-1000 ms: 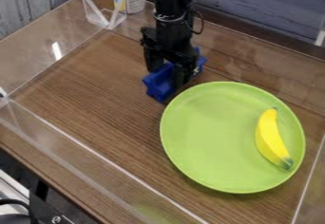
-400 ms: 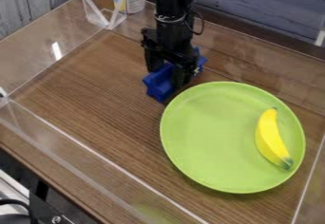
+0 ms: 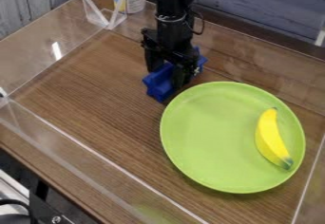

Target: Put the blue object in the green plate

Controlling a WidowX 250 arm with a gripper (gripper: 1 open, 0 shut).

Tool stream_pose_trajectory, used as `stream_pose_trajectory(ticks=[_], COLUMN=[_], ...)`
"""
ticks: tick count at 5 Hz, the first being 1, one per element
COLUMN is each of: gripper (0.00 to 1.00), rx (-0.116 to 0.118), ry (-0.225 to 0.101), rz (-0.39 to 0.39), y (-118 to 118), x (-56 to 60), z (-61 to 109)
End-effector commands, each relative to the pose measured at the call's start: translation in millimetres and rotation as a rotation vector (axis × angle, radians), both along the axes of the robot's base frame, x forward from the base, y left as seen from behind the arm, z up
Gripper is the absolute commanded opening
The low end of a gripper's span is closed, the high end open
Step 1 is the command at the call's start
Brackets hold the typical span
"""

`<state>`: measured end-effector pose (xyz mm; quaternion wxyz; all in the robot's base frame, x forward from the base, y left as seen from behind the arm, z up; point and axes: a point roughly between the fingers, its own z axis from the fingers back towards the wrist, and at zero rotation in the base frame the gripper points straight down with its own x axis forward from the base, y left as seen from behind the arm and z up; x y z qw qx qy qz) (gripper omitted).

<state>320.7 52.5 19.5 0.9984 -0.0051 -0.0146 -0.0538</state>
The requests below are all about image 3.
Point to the green round plate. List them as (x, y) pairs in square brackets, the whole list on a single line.
[(208, 135)]

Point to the yellow toy banana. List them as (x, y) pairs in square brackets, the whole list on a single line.
[(269, 140)]

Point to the blue plastic block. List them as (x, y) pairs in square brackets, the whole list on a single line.
[(158, 83)]

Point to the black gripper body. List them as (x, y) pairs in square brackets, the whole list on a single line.
[(172, 37)]

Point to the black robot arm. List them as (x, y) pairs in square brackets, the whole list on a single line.
[(173, 10)]

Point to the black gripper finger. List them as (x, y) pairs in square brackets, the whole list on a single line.
[(183, 74), (154, 58)]

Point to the clear acrylic enclosure wall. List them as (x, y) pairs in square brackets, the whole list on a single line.
[(80, 123)]

